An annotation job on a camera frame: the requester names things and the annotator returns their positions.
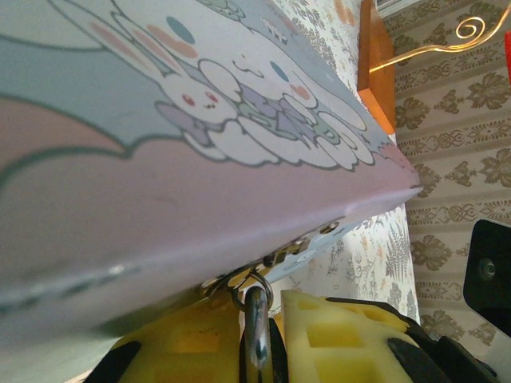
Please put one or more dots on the aluminium frame post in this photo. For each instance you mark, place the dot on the aluminium frame post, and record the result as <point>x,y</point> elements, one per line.
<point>393,5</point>

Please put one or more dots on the red plastic wine glass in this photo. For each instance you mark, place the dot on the red plastic wine glass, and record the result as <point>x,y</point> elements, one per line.
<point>508,56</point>

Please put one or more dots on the blue pink cartoon tin box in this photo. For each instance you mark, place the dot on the blue pink cartoon tin box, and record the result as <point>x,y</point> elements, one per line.
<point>159,159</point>

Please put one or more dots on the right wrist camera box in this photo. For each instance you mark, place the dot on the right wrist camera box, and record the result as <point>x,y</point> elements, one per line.
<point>491,271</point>

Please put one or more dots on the orange wooden stand base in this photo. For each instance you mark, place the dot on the orange wooden stand base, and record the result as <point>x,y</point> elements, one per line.
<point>377,60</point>

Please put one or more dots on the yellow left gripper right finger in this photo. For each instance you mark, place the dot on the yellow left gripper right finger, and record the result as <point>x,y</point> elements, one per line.
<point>339,343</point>

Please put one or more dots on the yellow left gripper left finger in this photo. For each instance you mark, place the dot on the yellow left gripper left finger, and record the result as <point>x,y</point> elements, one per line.
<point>175,347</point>

